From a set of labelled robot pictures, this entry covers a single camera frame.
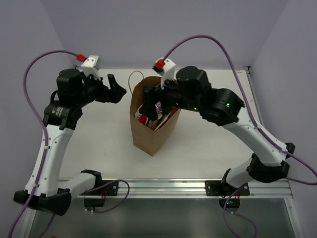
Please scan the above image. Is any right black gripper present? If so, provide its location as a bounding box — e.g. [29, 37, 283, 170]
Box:
[139, 71, 203, 120]

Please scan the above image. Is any brown paper bag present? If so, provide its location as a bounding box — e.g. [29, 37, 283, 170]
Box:
[129, 76, 181, 156]

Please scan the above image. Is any brown M&M's packet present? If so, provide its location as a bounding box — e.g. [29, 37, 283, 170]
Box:
[155, 101, 163, 119]

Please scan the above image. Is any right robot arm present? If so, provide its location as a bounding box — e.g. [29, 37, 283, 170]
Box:
[139, 66, 295, 195]

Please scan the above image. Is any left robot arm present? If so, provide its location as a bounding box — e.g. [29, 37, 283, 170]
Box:
[13, 68, 126, 216]

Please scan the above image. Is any red snack packet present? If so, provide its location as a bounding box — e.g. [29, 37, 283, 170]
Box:
[135, 111, 173, 131]

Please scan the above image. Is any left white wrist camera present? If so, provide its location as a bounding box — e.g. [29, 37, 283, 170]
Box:
[76, 54, 100, 77]

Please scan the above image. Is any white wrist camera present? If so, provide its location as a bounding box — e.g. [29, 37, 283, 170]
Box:
[153, 58, 176, 89]
[76, 54, 100, 77]

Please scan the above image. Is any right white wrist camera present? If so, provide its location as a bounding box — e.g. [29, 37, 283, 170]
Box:
[153, 58, 176, 89]

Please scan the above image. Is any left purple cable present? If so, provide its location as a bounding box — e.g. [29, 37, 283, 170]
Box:
[8, 50, 84, 238]

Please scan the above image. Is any purple cable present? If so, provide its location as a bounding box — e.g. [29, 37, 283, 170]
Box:
[8, 50, 84, 238]
[163, 36, 317, 238]

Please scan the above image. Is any aluminium mounting rail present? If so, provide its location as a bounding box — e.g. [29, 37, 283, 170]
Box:
[58, 178, 290, 199]

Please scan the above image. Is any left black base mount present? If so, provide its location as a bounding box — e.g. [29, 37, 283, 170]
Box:
[82, 180, 119, 210]

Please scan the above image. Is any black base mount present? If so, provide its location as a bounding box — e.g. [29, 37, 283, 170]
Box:
[82, 180, 119, 210]
[205, 180, 250, 212]

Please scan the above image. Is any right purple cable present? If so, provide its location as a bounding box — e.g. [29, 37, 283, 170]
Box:
[163, 36, 317, 238]

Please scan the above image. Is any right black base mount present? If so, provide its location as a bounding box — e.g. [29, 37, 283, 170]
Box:
[205, 180, 250, 212]

